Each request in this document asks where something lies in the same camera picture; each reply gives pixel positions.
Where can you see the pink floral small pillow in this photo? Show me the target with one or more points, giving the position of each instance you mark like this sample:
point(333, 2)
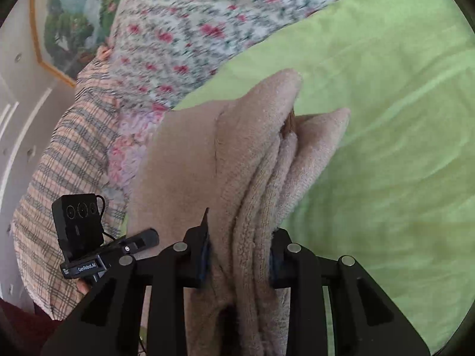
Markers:
point(136, 128)

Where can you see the beige knitted sweater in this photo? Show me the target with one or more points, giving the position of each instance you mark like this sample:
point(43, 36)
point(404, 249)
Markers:
point(243, 166)

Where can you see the light green bed sheet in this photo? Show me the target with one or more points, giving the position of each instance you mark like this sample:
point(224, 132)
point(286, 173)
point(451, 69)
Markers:
point(399, 193)

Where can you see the dark red sweater sleeve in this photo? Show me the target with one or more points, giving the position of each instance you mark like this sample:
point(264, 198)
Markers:
point(24, 333)

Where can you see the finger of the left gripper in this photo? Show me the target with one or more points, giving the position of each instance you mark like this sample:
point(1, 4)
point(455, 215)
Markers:
point(142, 241)

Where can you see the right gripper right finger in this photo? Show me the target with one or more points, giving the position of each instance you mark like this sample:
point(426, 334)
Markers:
point(336, 307)

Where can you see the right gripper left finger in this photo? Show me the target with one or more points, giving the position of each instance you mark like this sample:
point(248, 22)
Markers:
point(134, 293)

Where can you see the framed landscape painting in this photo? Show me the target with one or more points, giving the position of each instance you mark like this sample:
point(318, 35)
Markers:
point(67, 33)

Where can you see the person's left hand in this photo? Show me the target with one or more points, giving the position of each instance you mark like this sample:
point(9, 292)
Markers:
point(82, 287)

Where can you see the plaid checkered blanket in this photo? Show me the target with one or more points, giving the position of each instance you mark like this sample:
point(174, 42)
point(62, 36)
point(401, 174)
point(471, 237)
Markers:
point(71, 184)

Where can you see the black camera box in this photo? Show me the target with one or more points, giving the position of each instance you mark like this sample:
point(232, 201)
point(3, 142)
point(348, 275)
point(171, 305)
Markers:
point(78, 223)

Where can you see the rose floral quilt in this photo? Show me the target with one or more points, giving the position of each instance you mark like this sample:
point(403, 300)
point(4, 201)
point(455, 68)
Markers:
point(165, 49)

